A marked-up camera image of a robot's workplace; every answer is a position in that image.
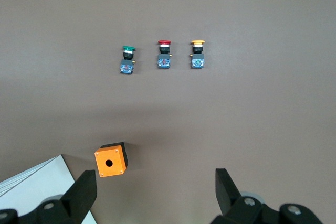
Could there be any white drawer cabinet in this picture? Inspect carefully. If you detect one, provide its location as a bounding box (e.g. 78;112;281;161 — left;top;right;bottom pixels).
0;155;98;224

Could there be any orange button enclosure box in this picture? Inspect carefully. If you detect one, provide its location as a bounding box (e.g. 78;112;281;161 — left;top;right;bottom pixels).
94;142;130;178

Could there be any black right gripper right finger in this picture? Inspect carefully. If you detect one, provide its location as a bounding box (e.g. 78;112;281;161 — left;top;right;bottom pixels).
209;168;325;224

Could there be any red mushroom push button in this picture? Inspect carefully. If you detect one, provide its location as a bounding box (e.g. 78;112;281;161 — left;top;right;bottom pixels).
156;39;172;70

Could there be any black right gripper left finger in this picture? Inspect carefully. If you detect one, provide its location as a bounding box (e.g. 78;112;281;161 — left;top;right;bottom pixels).
0;169;98;224

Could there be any yellow mushroom push button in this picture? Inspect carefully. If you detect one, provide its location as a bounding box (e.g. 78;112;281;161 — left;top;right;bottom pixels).
189;39;206;70

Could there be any green mushroom push button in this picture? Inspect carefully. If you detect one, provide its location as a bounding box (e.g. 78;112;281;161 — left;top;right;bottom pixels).
117;45;138;76

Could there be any brown table mat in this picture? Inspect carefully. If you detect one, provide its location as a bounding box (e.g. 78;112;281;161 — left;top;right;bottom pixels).
0;0;336;224

